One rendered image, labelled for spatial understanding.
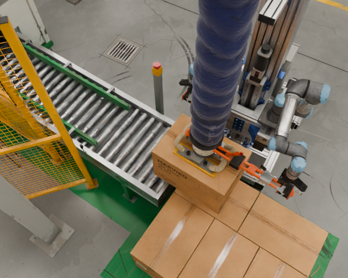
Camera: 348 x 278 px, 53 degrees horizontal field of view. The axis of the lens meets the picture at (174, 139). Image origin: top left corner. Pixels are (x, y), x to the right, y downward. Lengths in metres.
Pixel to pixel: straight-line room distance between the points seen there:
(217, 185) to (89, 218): 1.54
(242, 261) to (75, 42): 3.33
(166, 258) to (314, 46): 3.30
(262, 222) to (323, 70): 2.37
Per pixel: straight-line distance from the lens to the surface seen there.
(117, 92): 3.40
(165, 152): 2.48
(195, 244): 2.81
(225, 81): 1.69
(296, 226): 3.00
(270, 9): 2.00
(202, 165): 2.42
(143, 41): 4.66
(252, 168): 2.32
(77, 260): 3.44
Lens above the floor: 3.28
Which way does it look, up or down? 61 degrees down
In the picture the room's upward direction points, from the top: straight up
